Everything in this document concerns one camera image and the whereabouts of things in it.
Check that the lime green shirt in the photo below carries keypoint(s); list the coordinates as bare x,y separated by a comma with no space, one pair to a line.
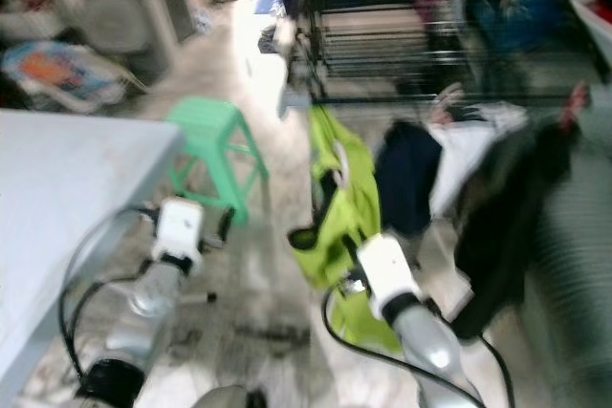
344,226

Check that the red hanger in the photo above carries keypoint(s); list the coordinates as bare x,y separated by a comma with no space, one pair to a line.
579,97

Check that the green plastic stool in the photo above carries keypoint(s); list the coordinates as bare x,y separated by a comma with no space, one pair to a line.
215,131

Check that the white folding table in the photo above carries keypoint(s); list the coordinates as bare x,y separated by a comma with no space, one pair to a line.
76,198

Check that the black hanging garment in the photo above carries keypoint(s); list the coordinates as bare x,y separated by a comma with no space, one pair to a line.
497,236

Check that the grey left robot leg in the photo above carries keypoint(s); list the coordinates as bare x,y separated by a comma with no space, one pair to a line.
229,398

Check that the white hanging garment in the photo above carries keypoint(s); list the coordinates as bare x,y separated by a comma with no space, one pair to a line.
478,145

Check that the white cushioned bench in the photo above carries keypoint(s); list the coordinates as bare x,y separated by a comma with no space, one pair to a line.
292,35

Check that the colourful baby bouncer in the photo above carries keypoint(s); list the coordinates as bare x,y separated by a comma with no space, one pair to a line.
62,78

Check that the white air purifier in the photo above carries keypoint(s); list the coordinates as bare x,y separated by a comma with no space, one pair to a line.
129,24

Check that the black metal drying rack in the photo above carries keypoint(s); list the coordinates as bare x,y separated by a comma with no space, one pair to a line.
392,45

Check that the blue fabric bag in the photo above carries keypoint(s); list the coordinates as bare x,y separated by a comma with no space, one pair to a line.
521,2

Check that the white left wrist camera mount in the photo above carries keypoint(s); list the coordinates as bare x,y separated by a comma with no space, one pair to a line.
182,231

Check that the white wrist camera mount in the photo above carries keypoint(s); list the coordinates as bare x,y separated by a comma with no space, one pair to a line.
387,279
182,231

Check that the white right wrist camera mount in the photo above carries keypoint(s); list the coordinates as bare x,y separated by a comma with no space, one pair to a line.
387,279

